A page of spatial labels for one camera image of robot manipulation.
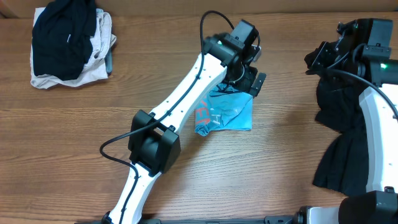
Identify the light blue printed t-shirt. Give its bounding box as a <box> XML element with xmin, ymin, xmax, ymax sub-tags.
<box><xmin>195</xmin><ymin>83</ymin><xmax>253</xmax><ymax>136</ymax></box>

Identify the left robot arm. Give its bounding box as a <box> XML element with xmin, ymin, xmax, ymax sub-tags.
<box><xmin>99</xmin><ymin>20</ymin><xmax>266</xmax><ymax>223</ymax></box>

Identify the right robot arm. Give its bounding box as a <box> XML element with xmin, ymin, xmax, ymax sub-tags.
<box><xmin>292</xmin><ymin>18</ymin><xmax>397</xmax><ymax>223</ymax></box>

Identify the black shirt on right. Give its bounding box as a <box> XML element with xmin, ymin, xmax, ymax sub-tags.
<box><xmin>303</xmin><ymin>42</ymin><xmax>374</xmax><ymax>197</ymax></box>

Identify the grey-blue folded garment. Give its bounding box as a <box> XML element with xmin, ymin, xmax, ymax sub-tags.
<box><xmin>96</xmin><ymin>8</ymin><xmax>114</xmax><ymax>73</ymax></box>

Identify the beige folded garment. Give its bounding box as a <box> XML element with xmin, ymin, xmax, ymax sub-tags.
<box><xmin>30</xmin><ymin>19</ymin><xmax>117</xmax><ymax>89</ymax></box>

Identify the dark navy folded garment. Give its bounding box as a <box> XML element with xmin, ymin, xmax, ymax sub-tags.
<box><xmin>32</xmin><ymin>0</ymin><xmax>96</xmax><ymax>81</ymax></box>

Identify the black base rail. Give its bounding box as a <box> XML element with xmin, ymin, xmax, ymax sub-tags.
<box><xmin>74</xmin><ymin>215</ymin><xmax>352</xmax><ymax>224</ymax></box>

